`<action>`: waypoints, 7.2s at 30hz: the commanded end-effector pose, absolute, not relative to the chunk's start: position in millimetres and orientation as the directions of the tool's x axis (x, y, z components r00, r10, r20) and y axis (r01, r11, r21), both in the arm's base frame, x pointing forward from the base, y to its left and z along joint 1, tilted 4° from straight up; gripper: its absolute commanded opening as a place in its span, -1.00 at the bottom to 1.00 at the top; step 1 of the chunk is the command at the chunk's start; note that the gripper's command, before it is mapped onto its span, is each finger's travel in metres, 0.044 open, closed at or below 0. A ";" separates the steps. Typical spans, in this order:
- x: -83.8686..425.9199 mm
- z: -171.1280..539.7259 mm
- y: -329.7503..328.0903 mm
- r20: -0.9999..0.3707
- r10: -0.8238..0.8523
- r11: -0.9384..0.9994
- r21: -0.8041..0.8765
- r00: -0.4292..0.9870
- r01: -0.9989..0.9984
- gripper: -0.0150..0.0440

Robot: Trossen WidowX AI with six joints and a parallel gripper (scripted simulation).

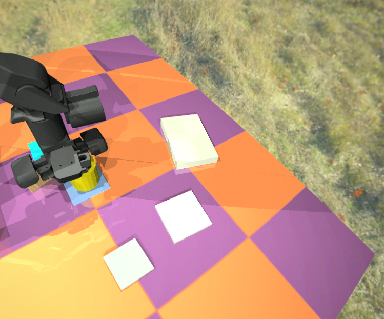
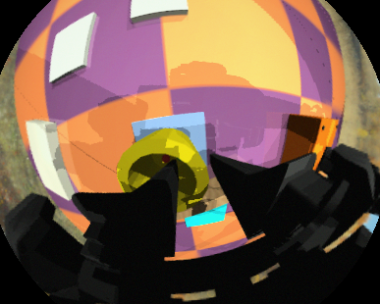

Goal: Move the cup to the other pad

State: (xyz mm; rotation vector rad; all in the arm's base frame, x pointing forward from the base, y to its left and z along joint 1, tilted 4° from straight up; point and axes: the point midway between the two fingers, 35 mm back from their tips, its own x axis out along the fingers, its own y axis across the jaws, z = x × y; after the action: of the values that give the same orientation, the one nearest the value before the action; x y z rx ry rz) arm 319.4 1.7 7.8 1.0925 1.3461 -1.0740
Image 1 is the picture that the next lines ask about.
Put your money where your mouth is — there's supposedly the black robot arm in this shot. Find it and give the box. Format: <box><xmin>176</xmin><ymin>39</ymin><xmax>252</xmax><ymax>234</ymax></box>
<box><xmin>0</xmin><ymin>52</ymin><xmax>106</xmax><ymax>183</ymax></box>

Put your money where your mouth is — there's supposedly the brown wooden beam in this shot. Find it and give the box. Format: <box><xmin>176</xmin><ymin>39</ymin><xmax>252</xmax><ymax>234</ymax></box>
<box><xmin>28</xmin><ymin>171</ymin><xmax>52</xmax><ymax>192</ymax></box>

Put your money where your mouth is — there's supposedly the yellow cup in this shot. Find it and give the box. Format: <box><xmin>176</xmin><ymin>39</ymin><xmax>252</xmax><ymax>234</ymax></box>
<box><xmin>70</xmin><ymin>155</ymin><xmax>99</xmax><ymax>191</ymax></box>

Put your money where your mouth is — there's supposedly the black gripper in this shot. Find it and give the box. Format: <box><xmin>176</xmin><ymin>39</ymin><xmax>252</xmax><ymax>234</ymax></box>
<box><xmin>11</xmin><ymin>127</ymin><xmax>108</xmax><ymax>189</ymax></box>

